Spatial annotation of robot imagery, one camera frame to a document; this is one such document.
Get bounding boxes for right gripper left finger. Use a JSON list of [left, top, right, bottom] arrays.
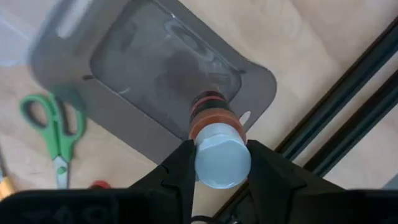
[[129, 139, 197, 191]]

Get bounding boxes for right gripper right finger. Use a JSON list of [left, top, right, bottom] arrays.
[[248, 140, 345, 191]]

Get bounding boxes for orange paint bottle white cap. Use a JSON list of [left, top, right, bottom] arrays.
[[188, 90, 252, 190]]

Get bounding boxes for red paint bottle white cap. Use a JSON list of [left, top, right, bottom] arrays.
[[89, 180, 112, 190]]

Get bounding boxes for green handled scissors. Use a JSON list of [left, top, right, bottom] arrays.
[[19, 92, 88, 189]]

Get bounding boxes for yellow handled scissors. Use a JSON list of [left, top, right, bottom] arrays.
[[0, 146, 16, 200]]

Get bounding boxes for grey plastic bin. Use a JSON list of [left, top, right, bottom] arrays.
[[29, 0, 278, 166]]

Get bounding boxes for clear plastic bin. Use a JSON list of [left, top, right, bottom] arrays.
[[0, 0, 60, 68]]

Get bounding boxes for black aluminium table frame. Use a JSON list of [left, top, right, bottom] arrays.
[[214, 18, 398, 224]]

